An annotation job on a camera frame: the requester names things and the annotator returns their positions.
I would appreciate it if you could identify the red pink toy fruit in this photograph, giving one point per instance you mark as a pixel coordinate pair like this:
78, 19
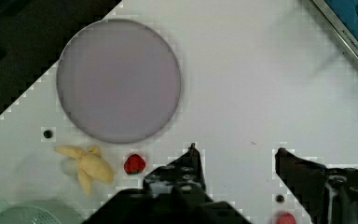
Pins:
285, 218

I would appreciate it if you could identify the small red toy strawberry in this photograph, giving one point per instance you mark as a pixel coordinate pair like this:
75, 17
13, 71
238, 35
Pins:
134, 164

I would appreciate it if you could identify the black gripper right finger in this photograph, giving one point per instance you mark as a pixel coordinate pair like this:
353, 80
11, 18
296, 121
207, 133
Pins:
329, 195

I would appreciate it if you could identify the peeled toy banana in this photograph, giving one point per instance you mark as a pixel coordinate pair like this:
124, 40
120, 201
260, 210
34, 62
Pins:
90, 165

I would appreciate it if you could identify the lilac round plate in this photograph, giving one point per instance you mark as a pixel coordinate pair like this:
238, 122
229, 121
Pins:
118, 81

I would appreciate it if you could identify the silver black toaster oven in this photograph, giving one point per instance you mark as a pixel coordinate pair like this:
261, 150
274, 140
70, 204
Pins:
342, 17

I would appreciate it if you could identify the green perforated colander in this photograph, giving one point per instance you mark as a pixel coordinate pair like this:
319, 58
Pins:
40, 212

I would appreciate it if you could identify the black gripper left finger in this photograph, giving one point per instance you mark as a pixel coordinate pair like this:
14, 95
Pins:
184, 171

